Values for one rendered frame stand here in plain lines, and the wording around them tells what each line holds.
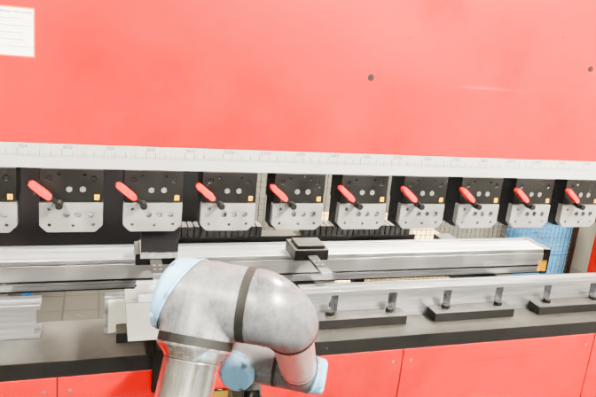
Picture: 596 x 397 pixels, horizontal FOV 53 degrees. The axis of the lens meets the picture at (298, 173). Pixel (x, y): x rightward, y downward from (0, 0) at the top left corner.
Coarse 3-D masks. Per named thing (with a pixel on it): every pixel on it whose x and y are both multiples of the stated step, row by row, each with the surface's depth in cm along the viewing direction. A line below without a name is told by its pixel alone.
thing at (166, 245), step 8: (144, 232) 160; (152, 232) 160; (160, 232) 161; (168, 232) 162; (176, 232) 162; (144, 240) 160; (152, 240) 161; (160, 240) 161; (168, 240) 162; (176, 240) 163; (144, 248) 161; (152, 248) 161; (160, 248) 162; (168, 248) 163; (176, 248) 163; (144, 256) 162; (152, 256) 163; (160, 256) 164; (168, 256) 164; (176, 256) 165
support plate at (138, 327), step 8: (128, 296) 157; (136, 296) 157; (128, 304) 153; (136, 304) 153; (144, 304) 154; (128, 312) 149; (136, 312) 149; (144, 312) 149; (128, 320) 145; (136, 320) 145; (144, 320) 146; (128, 328) 141; (136, 328) 141; (144, 328) 142; (152, 328) 142; (128, 336) 138; (136, 336) 138; (144, 336) 138; (152, 336) 139
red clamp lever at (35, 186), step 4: (32, 180) 142; (28, 184) 141; (32, 184) 141; (36, 184) 142; (32, 188) 141; (36, 188) 142; (40, 188) 142; (44, 188) 144; (36, 192) 142; (40, 192) 142; (44, 192) 142; (48, 192) 143; (40, 196) 143; (44, 196) 143; (48, 196) 143; (48, 200) 143; (52, 200) 144; (56, 200) 144; (60, 200) 146; (56, 204) 144; (60, 204) 144; (56, 208) 144; (60, 208) 144
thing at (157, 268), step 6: (138, 240) 187; (138, 246) 185; (138, 252) 181; (138, 258) 180; (162, 258) 183; (168, 258) 183; (174, 258) 184; (138, 264) 181; (144, 264) 181; (150, 264) 179; (156, 264) 178; (156, 270) 174; (162, 270) 174; (156, 276) 169
